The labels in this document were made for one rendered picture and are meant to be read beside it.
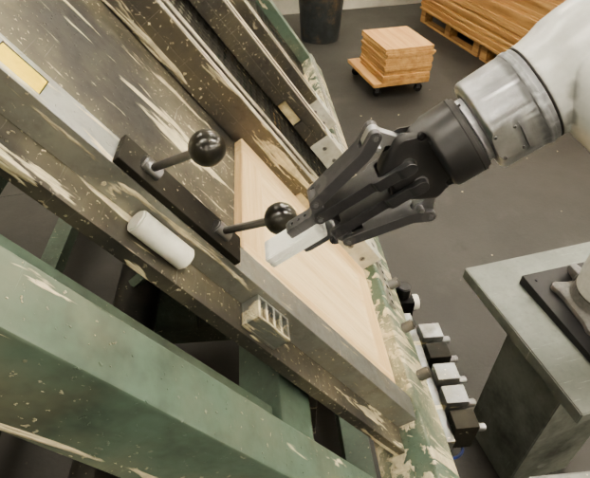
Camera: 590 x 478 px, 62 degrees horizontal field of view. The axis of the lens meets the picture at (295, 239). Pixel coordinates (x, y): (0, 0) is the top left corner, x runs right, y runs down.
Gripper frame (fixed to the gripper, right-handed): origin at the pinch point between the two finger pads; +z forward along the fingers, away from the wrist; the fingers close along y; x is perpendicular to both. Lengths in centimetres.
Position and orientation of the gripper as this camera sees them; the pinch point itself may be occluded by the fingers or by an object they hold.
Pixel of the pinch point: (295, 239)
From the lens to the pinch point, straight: 51.6
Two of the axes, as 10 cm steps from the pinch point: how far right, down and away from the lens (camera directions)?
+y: 5.8, 5.8, 5.7
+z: -8.1, 4.9, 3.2
